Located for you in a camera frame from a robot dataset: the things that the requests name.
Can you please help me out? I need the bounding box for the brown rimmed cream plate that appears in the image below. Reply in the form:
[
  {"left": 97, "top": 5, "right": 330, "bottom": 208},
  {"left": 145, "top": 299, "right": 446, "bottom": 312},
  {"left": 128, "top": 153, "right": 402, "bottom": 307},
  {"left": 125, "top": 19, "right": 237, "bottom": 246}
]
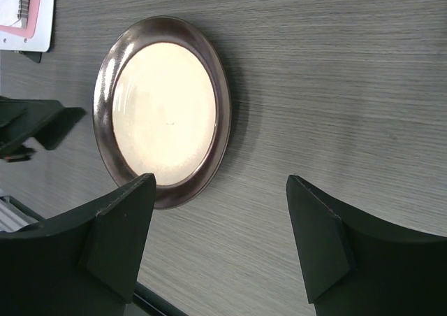
[{"left": 92, "top": 16, "right": 232, "bottom": 210}]

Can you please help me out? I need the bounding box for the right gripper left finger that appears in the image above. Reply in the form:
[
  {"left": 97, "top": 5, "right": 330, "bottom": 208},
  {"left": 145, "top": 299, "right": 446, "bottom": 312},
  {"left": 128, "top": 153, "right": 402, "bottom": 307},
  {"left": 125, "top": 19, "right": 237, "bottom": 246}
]
[{"left": 1, "top": 174, "right": 156, "bottom": 315}]

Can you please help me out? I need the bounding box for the white board under folder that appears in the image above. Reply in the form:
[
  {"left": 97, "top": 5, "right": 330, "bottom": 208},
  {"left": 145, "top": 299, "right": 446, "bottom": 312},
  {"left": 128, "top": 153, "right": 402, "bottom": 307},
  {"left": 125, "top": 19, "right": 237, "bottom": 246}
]
[{"left": 1, "top": 0, "right": 55, "bottom": 52}]

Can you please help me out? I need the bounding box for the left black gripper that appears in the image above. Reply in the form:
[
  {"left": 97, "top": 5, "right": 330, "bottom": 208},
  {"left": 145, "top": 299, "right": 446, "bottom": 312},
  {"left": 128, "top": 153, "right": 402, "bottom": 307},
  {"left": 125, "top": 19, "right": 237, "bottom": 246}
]
[{"left": 1, "top": 96, "right": 86, "bottom": 162}]

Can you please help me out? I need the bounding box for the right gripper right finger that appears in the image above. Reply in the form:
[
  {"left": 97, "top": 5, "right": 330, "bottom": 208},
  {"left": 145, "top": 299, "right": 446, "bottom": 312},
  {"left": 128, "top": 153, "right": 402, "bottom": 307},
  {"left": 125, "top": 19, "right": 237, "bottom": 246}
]
[{"left": 286, "top": 175, "right": 446, "bottom": 315}]

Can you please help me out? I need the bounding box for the pink folder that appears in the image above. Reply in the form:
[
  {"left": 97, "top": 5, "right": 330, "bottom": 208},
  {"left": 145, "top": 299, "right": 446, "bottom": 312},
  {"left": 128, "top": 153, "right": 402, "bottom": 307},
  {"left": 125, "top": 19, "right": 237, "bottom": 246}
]
[{"left": 1, "top": 0, "right": 41, "bottom": 38}]

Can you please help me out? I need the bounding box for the white spiral manual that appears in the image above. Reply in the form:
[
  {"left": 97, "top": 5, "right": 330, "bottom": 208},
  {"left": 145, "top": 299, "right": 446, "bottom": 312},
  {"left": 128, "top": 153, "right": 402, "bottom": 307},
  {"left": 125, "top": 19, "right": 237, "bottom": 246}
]
[{"left": 0, "top": 0, "right": 30, "bottom": 29}]

